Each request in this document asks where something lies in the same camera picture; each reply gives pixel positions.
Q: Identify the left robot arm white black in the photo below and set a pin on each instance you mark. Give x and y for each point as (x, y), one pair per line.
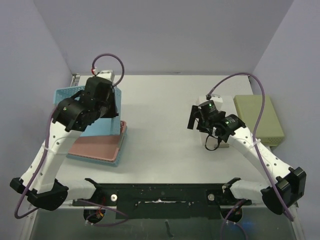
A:
(69, 119)

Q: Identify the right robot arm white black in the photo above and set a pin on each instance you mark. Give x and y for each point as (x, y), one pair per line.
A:
(284, 184)

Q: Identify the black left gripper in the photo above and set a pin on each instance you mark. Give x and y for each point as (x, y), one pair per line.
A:
(113, 112)

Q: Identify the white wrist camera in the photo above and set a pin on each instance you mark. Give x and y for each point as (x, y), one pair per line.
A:
(106, 74)
(209, 96)

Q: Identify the pink plastic basket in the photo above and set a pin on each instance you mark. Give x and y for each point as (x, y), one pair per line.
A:
(95, 147)

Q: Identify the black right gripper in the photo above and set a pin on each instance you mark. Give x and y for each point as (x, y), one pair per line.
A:
(195, 118)

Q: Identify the white perforated plastic basket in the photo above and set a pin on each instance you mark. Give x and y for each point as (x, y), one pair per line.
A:
(224, 103)

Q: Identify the blue bottom plastic basket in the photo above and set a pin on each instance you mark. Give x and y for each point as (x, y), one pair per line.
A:
(117, 160)

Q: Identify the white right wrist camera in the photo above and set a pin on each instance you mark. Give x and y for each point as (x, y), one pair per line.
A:
(209, 96)

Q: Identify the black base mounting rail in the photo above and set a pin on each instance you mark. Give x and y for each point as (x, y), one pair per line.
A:
(161, 200)

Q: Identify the blue plastic basket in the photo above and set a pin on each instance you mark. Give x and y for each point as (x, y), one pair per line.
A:
(102, 126)
(117, 160)

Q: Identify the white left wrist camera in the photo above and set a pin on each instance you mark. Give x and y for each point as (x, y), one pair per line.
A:
(106, 74)

